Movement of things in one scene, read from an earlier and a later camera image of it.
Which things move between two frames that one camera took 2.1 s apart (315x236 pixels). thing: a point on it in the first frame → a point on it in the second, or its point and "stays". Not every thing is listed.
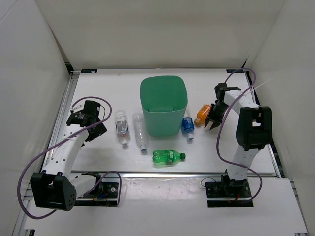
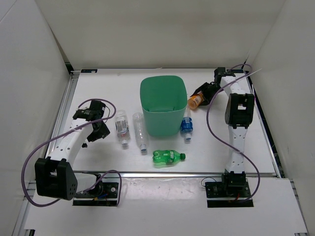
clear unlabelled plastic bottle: x=138 y=119 stays
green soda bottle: x=167 y=156 stays
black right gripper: x=210 y=116 → x=203 y=89
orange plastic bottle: x=202 y=115 → x=195 y=100
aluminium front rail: x=208 y=173 stays
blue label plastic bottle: x=188 y=124 stays
